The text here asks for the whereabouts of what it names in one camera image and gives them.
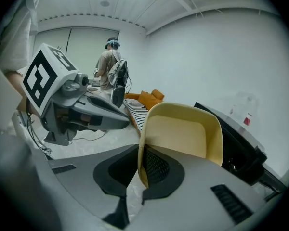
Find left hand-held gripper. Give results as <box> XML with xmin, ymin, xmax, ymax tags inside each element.
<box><xmin>22</xmin><ymin>43</ymin><xmax>126</xmax><ymax>146</ymax></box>

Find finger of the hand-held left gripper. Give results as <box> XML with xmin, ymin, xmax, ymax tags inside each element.
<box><xmin>72</xmin><ymin>102</ymin><xmax>131</xmax><ymax>131</ymax></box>

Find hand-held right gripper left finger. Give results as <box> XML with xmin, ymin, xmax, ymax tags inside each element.
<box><xmin>47</xmin><ymin>143</ymin><xmax>140</xmax><ymax>230</ymax></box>

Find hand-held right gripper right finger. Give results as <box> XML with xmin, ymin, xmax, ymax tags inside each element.
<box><xmin>129</xmin><ymin>147</ymin><xmax>268</xmax><ymax>231</ymax></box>

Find cream plastic container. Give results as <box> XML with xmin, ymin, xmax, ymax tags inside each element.
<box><xmin>137</xmin><ymin>102</ymin><xmax>223</xmax><ymax>189</ymax></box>

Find black mini fridge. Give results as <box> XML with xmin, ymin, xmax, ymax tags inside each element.
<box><xmin>194</xmin><ymin>102</ymin><xmax>289</xmax><ymax>196</ymax></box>

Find person's left forearm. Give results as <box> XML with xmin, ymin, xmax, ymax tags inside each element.
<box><xmin>4</xmin><ymin>70</ymin><xmax>37</xmax><ymax>116</ymax></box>

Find black and white striped mattress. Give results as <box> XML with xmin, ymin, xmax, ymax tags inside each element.
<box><xmin>122</xmin><ymin>98</ymin><xmax>150</xmax><ymax>132</ymax></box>

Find orange sofa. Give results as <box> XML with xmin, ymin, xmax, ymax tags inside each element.
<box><xmin>124</xmin><ymin>88</ymin><xmax>165</xmax><ymax>106</ymax></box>

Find clear bag with red label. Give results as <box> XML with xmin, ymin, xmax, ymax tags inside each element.
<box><xmin>229</xmin><ymin>92</ymin><xmax>259</xmax><ymax>128</ymax></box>

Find person's white shirt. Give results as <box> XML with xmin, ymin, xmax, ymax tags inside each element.
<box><xmin>0</xmin><ymin>0</ymin><xmax>43</xmax><ymax>75</ymax></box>

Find black cables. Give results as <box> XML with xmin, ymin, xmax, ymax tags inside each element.
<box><xmin>24</xmin><ymin>113</ymin><xmax>107</xmax><ymax>155</ymax></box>

